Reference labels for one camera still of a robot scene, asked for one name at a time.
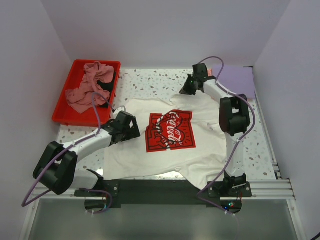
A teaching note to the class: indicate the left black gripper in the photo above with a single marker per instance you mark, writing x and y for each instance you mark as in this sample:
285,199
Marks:
133,132

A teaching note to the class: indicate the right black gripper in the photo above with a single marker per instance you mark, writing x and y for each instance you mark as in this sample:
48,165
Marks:
185,90

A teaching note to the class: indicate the white t-shirt red print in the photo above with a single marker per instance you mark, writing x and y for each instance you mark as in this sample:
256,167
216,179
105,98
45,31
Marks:
179,135

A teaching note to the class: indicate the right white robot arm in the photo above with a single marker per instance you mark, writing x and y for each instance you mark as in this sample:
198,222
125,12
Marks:
234,120

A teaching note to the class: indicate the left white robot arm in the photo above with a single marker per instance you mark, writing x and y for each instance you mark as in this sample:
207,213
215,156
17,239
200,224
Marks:
57,167

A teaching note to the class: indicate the folded purple t-shirt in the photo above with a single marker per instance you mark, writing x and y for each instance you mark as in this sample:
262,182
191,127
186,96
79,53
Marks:
238,79

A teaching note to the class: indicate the black garment in bin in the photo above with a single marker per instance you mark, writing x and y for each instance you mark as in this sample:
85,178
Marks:
110,86

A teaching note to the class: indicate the red plastic bin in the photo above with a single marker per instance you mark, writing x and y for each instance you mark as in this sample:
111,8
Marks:
66,115

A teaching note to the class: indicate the pink crumpled t-shirt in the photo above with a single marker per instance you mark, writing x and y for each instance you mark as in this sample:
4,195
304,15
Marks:
89,93

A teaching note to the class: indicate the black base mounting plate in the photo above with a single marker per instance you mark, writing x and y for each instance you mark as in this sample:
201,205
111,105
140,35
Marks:
160,192

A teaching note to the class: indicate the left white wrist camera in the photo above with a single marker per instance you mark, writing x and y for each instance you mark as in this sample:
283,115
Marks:
119,109

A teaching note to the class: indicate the aluminium extrusion rail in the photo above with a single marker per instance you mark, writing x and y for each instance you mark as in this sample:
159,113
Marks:
278,189

